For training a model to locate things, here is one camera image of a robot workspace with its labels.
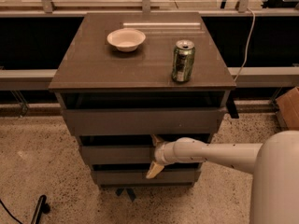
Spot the grey bottom drawer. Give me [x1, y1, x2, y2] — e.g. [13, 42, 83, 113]
[92, 169, 201, 186]

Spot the black cable on floor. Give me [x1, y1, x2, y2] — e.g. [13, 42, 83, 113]
[0, 199, 22, 224]

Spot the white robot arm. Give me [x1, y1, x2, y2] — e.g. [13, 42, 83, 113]
[147, 131, 299, 224]

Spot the white paper bowl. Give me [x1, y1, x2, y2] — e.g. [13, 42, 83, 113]
[107, 28, 146, 52]

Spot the black floor stand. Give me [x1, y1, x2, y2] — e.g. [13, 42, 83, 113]
[31, 195, 50, 224]

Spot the grey drawer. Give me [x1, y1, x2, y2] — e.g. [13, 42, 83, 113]
[79, 145, 157, 165]
[92, 169, 201, 186]
[63, 108, 226, 136]

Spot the green soda can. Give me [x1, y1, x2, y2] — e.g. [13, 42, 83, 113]
[172, 40, 195, 83]

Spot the grey top drawer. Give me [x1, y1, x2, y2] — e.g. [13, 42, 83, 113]
[63, 108, 226, 136]

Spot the white cable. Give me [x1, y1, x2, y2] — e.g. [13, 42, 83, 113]
[233, 7, 256, 82]

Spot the grey drawer cabinet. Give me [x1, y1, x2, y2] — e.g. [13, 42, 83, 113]
[49, 11, 237, 191]

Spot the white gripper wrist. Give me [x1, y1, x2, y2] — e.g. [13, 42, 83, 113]
[146, 134, 174, 179]

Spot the cardboard box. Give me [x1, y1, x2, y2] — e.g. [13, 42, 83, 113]
[276, 87, 299, 131]

